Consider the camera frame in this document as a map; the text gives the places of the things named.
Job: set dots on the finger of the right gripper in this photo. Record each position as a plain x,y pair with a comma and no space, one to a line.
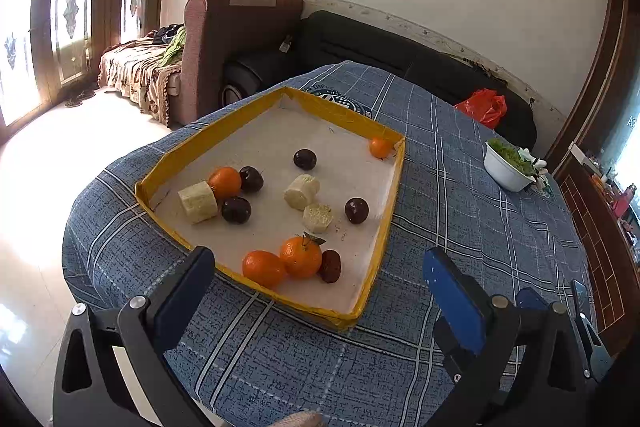
597,357
527,298

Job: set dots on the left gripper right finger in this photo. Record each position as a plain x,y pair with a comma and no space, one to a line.
511,366

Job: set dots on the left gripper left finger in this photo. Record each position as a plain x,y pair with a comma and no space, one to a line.
89,389

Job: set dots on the dark plum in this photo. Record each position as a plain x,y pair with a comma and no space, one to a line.
356,210
305,159
236,210
251,180

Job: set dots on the red jujube date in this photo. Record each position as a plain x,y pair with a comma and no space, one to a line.
331,266

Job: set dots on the orange tangerine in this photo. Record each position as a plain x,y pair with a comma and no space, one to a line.
264,268
380,148
225,182

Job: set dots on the large white sugarcane piece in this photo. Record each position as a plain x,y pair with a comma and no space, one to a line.
198,202

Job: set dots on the tangerine with leaf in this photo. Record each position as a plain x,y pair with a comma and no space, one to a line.
302,255

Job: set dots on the dark plum front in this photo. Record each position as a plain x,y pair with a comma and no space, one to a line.
236,210

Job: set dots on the wooden cabinet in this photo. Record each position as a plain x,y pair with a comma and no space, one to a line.
584,171

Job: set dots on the white items pile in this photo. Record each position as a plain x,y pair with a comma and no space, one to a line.
535,168

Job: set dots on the white bowl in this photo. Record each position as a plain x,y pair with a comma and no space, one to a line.
508,177

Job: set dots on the green lettuce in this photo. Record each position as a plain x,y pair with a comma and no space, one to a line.
512,156

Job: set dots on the red plastic bag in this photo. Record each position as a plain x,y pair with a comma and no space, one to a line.
486,106

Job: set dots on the yellow cardboard tray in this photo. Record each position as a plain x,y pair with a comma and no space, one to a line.
265,133

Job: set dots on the black sofa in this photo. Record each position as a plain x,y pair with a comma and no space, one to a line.
325,38

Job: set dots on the patterned covered bench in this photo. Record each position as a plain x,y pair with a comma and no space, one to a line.
146,70

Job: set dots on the brown armchair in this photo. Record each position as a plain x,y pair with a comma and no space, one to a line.
215,31

